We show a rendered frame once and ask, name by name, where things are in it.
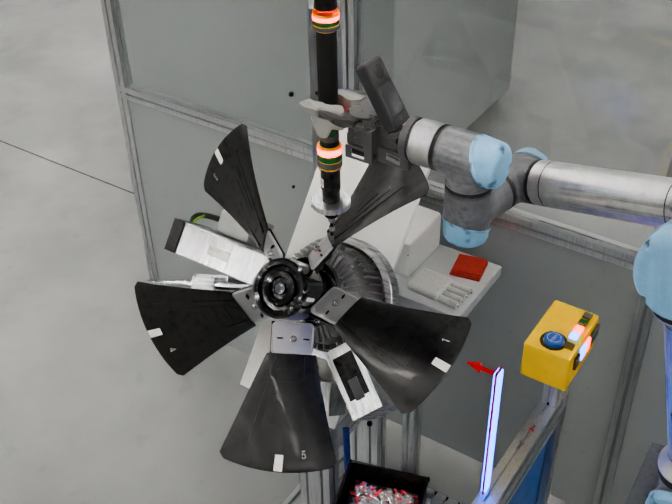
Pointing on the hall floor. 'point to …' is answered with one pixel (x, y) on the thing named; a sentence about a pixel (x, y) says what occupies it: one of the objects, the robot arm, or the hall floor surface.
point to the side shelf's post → (411, 427)
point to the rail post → (549, 465)
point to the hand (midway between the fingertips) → (314, 95)
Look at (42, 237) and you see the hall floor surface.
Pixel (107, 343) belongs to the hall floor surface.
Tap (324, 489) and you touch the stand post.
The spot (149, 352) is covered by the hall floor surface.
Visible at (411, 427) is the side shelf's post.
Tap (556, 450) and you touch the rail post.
